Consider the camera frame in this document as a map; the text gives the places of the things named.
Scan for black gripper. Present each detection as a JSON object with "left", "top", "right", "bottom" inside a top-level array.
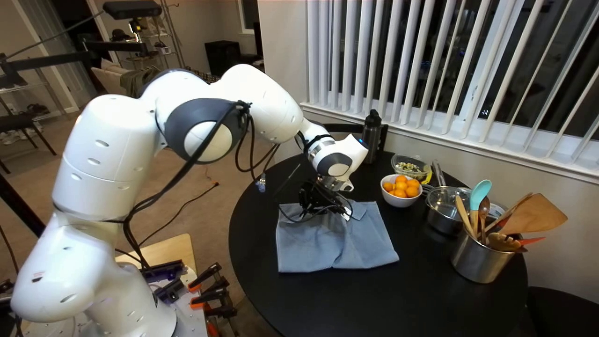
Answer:
[{"left": 300, "top": 179, "right": 351, "bottom": 215}]

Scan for light blue towel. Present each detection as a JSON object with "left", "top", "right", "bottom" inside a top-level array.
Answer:
[{"left": 276, "top": 202, "right": 401, "bottom": 273}]

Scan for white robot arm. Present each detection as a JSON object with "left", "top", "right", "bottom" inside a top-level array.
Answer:
[{"left": 12, "top": 63, "right": 367, "bottom": 337}]

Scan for white bowl of oranges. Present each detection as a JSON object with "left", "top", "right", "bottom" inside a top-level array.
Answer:
[{"left": 381, "top": 174, "right": 424, "bottom": 207}]

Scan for glass bowl with food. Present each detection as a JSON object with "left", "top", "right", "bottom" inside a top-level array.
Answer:
[{"left": 392, "top": 155, "right": 433, "bottom": 185}]

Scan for black water bottle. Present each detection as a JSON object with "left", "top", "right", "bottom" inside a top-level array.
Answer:
[{"left": 364, "top": 110, "right": 382, "bottom": 163}]

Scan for round black table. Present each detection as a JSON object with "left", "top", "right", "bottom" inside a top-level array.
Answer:
[{"left": 229, "top": 155, "right": 528, "bottom": 337}]

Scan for small steel pot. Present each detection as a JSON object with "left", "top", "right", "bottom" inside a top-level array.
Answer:
[{"left": 425, "top": 163, "right": 470, "bottom": 237}]

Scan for wooden board with tools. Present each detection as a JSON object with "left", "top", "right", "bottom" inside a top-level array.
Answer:
[{"left": 132, "top": 234, "right": 236, "bottom": 337}]

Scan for teal silicone spatula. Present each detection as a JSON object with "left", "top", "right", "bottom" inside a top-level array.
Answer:
[{"left": 468, "top": 179, "right": 493, "bottom": 211}]

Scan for steel utensil holder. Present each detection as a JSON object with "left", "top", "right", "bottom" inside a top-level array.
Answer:
[{"left": 450, "top": 207, "right": 513, "bottom": 284}]

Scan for wooden spatula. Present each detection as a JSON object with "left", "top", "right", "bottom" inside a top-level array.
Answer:
[{"left": 485, "top": 192, "right": 568, "bottom": 234}]

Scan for white vertical blinds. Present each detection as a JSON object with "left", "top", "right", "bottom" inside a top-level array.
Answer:
[{"left": 306, "top": 0, "right": 599, "bottom": 183}]

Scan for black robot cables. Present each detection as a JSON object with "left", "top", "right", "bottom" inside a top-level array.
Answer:
[{"left": 120, "top": 101, "right": 326, "bottom": 269}]

